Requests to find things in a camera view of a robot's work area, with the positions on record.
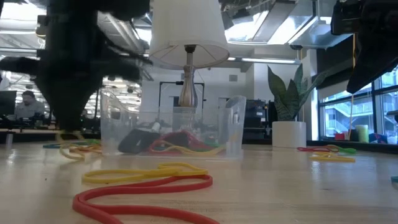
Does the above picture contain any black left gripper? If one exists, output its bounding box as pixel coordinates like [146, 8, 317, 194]
[0, 14, 153, 131]

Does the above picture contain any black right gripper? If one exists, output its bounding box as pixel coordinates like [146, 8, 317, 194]
[346, 0, 398, 95]

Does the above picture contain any clear plastic bin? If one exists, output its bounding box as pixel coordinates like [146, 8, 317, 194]
[99, 91, 247, 160]

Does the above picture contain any thick red rubber band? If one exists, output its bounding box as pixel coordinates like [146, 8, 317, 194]
[72, 174, 220, 224]

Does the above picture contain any person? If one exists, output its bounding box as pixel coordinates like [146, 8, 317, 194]
[14, 90, 46, 121]

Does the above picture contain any black computer monitor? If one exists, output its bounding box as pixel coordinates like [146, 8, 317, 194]
[0, 90, 17, 116]

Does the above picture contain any black framed window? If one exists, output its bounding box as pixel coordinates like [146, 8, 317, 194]
[317, 65, 398, 142]

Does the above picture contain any silver ceiling light bar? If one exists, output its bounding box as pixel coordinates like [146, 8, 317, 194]
[0, 46, 41, 58]

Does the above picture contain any light green cylinder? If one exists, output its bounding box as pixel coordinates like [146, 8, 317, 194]
[355, 124, 370, 143]

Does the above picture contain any blue box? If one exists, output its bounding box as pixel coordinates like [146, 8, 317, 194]
[369, 133, 389, 145]

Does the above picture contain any green snake plant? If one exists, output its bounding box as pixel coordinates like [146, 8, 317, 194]
[267, 63, 329, 122]

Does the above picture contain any long ceiling light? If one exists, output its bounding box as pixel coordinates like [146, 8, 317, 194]
[226, 57, 296, 65]

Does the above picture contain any white plant pot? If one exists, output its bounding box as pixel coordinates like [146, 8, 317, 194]
[272, 121, 307, 149]

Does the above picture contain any silver lamp base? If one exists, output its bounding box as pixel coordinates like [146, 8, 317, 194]
[170, 44, 206, 131]

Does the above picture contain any black machine cabinet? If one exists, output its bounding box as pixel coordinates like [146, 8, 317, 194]
[244, 98, 279, 141]

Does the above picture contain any white lampshade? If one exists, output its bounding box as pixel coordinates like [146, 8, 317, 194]
[148, 0, 231, 71]

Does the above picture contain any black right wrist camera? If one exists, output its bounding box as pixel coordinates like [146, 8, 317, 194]
[330, 0, 363, 35]

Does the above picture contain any grey metal post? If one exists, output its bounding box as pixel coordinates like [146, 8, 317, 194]
[4, 131, 15, 150]

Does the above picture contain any ceiling device with yellow cable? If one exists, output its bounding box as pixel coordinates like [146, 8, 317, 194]
[35, 22, 47, 40]

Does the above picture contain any silver ceiling duct hood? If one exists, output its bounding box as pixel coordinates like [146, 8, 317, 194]
[222, 0, 354, 50]

